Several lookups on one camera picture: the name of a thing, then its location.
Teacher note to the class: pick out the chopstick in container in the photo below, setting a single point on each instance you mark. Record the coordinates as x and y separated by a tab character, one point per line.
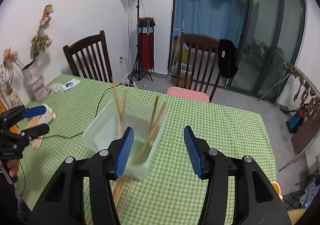
123	113
152	121
140	154
116	98

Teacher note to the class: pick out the blue curtain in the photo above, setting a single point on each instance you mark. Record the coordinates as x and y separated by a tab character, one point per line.
220	19

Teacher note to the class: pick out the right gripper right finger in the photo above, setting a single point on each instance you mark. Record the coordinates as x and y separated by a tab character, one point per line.
256	200

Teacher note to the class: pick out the drying rack with sausages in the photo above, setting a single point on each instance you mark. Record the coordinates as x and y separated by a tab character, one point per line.
305	123

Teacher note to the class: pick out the tissue packet blue white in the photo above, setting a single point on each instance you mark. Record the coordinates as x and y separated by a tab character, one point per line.
70	84

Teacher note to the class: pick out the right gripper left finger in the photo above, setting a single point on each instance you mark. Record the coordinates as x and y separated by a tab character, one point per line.
62	200

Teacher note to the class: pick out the yellow mug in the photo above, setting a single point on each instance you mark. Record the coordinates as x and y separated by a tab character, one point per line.
277	188

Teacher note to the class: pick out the sliding glass door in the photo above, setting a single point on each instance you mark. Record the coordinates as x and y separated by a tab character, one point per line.
272	34

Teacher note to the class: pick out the black bag on chair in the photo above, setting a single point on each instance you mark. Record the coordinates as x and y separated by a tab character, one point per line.
227	57

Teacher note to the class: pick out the green checkered tablecloth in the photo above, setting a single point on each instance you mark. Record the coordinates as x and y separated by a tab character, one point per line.
170	193

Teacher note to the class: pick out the dried flower bouquet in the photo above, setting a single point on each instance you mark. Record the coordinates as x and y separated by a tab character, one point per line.
39	43

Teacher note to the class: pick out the wooden chopstick on table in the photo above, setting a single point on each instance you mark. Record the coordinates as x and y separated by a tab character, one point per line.
126	197
118	187

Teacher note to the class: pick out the clear plastic container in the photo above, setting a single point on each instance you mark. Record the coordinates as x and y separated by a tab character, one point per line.
106	128

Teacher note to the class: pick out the dark wooden chair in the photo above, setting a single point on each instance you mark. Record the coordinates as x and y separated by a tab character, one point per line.
88	58
196	63

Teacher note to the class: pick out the person's left hand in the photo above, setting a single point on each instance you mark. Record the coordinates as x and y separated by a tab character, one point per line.
13	166

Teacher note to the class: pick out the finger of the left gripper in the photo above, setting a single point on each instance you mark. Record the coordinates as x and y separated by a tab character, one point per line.
33	112
35	132

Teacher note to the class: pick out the dark wooden chair far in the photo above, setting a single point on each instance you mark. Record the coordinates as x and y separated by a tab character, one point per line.
196	63

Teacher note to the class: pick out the pink seat cushion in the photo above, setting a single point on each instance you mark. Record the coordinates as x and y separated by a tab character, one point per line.
188	94

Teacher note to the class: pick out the pink textured vase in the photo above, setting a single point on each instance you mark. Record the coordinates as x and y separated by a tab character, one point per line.
34	81

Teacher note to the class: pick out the dark wooden chair left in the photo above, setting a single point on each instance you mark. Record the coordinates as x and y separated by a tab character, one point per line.
88	58

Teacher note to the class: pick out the red umbrella holder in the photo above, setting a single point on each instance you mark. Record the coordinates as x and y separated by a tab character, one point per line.
145	33

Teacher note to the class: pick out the white work glove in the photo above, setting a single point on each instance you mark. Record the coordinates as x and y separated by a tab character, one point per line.
47	117

